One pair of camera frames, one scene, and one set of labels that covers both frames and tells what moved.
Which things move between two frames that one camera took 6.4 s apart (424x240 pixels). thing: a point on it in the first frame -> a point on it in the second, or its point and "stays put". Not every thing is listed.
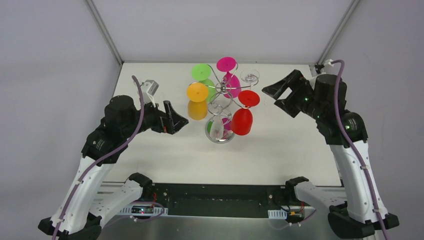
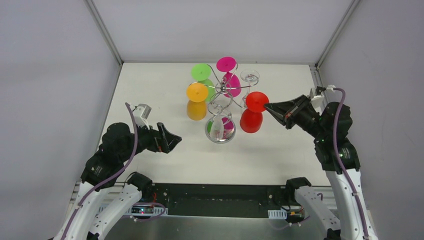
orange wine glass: [197, 93] stays put
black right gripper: [296, 98] -> [293, 113]
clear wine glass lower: [220, 128] stays put
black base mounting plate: [220, 199] stays put
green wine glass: [201, 72] stays put
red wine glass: [242, 119] -> [251, 119]
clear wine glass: [249, 75] stays put
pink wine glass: [231, 85] stays put
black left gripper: [164, 122] -> [158, 139]
